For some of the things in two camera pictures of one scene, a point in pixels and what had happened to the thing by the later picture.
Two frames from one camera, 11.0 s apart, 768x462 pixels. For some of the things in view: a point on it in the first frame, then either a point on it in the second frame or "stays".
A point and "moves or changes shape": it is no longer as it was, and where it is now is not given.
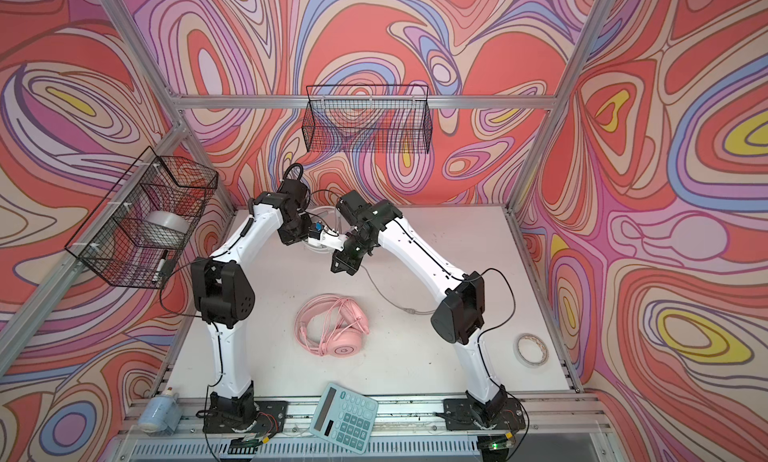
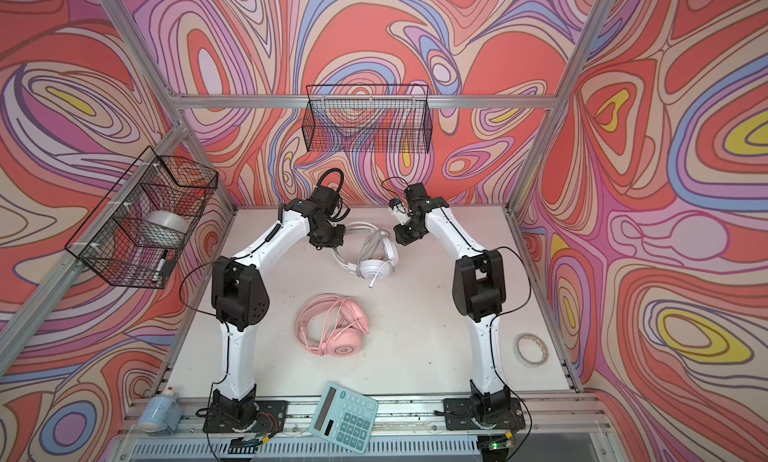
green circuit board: x=239 y=446 stays
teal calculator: x=344 y=417 stays
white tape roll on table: x=524 y=362 stays
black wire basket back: x=368 y=119 stays
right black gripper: x=344 y=265 → x=405 y=238
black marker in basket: x=162 y=262 stays
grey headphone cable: x=393 y=304 moves or changes shape
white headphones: x=331 y=217 moves or changes shape
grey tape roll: x=166 y=228 stays
